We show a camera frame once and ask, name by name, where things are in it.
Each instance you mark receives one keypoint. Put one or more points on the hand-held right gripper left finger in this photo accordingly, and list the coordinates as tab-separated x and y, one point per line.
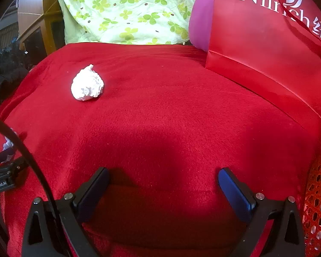
96	190

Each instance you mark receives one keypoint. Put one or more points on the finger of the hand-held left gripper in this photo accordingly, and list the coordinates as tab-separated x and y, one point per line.
2	156

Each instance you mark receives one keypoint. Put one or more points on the red mesh plastic basket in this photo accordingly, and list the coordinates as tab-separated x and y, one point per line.
319	198

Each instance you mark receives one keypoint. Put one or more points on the white tissue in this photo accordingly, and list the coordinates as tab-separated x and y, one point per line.
87	84

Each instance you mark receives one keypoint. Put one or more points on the small white paper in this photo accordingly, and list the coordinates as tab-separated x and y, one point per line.
9	139

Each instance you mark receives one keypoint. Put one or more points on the green clover print quilt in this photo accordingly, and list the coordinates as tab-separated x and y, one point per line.
123	10

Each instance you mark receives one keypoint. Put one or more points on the pink pillow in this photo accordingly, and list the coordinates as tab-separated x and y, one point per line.
200	21

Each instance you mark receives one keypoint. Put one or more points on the red fleece blanket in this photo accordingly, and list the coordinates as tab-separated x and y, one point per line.
163	139

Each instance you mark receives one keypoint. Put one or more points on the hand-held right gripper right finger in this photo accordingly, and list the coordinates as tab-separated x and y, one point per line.
234	192

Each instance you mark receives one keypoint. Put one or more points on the red paper gift bag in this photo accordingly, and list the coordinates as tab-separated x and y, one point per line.
270	45

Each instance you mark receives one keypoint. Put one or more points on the black padded jacket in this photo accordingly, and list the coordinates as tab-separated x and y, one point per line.
5	69

